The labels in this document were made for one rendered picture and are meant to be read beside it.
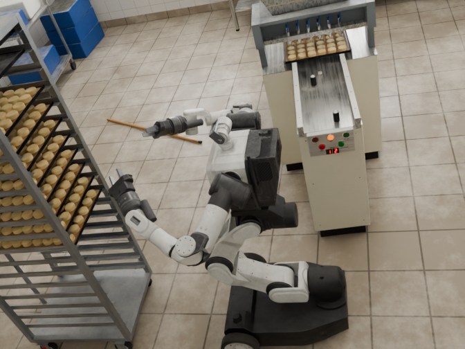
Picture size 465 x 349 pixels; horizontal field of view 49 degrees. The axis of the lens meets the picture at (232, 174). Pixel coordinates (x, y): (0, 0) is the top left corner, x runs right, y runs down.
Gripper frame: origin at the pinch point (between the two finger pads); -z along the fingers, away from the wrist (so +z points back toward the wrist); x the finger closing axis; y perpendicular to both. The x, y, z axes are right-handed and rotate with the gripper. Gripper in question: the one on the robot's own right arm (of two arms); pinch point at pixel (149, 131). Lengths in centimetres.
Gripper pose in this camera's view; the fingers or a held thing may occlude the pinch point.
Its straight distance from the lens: 244.9
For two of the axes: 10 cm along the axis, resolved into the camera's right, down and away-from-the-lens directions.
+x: 4.5, -3.5, -8.2
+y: 4.1, 9.0, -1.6
